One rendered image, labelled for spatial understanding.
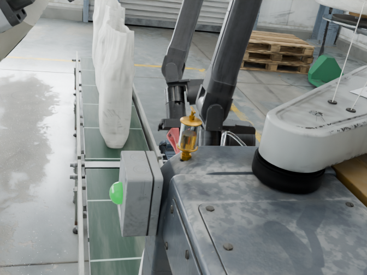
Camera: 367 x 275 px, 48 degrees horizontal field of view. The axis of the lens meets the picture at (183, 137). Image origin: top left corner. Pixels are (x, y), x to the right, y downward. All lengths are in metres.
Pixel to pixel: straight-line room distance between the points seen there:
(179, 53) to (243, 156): 0.67
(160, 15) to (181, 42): 6.98
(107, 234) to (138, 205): 1.39
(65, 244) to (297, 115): 2.04
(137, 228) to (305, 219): 0.21
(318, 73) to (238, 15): 5.33
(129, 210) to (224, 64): 0.41
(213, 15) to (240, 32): 7.62
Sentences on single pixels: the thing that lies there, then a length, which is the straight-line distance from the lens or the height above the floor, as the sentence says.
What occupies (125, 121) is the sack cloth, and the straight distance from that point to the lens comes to 2.56.
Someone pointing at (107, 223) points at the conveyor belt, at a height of 0.38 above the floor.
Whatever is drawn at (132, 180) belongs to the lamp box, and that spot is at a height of 1.33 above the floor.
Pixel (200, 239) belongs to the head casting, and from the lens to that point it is 0.42.
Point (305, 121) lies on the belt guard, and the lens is 0.52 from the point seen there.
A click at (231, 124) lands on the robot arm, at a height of 1.26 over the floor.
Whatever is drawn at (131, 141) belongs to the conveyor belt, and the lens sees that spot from 2.70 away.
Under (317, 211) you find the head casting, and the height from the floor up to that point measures 1.34.
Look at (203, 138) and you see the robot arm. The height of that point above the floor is 1.23.
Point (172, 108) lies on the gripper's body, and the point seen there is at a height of 1.17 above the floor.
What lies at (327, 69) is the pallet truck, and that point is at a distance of 6.21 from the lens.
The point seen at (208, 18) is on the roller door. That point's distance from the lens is 8.43.
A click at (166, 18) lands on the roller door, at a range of 8.22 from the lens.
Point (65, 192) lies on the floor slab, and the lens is 2.86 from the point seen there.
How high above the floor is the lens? 1.60
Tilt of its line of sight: 25 degrees down
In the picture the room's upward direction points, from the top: 8 degrees clockwise
